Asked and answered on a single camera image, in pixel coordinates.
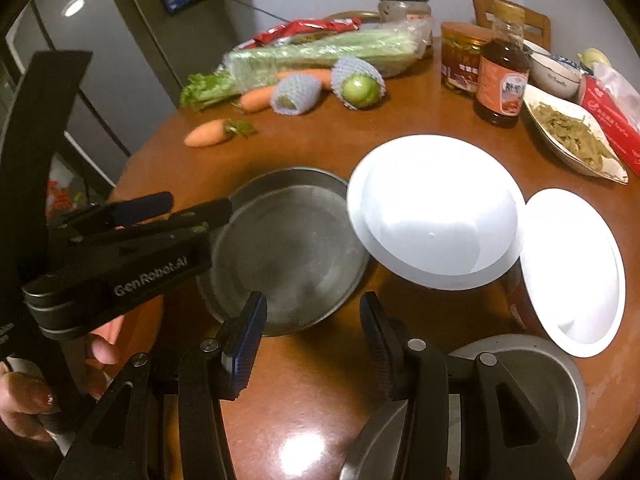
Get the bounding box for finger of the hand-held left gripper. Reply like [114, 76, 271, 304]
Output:
[50, 191, 174, 241]
[72, 198, 234, 258]

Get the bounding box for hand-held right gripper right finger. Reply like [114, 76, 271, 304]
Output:
[359, 291, 576, 480]

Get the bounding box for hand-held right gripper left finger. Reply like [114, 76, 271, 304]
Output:
[55, 290, 268, 480]

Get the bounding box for round steel plate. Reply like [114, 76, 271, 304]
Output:
[196, 166, 372, 337]

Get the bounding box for white plate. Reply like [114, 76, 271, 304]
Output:
[346, 134, 527, 291]
[520, 188, 627, 359]

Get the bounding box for person's left hand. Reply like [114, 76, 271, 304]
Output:
[0, 315, 126, 443]

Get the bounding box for short carrot with green top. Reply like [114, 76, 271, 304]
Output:
[184, 119, 257, 148]

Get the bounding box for red printed bag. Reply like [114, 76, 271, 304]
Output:
[46, 162, 101, 213]

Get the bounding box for orange carrot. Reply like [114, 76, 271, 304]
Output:
[235, 84, 281, 112]
[276, 69, 333, 86]

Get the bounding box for grey refrigerator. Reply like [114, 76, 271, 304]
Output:
[0, 0, 181, 201]

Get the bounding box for celery in plastic bag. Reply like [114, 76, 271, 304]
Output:
[179, 27, 421, 111]

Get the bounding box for green round fruit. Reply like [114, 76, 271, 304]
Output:
[340, 74, 381, 109]

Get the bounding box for green fruit in foam net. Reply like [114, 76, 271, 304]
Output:
[331, 56, 385, 110]

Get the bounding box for red snack packet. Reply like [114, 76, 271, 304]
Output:
[250, 17, 362, 48]

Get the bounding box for white chest freezer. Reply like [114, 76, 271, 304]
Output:
[220, 0, 416, 46]

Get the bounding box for white oval dish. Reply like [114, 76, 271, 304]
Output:
[522, 84, 630, 185]

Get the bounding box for glass jar with black lid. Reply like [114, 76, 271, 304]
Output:
[376, 0, 433, 56]

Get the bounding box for green vegetable strips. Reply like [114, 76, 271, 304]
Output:
[531, 101, 618, 168]

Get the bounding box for jar with orange label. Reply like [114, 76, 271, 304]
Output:
[440, 21, 493, 98]

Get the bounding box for brown sauce bottle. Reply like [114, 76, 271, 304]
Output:
[474, 0, 532, 128]

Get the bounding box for white ceramic bowl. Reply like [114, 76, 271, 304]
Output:
[527, 52, 583, 101]

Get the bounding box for red tissue box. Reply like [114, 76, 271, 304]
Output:
[580, 76, 640, 176]

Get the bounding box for blue patterned bowl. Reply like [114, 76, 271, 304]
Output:
[552, 54, 586, 73]

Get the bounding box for white tissue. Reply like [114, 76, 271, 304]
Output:
[595, 62, 640, 126]

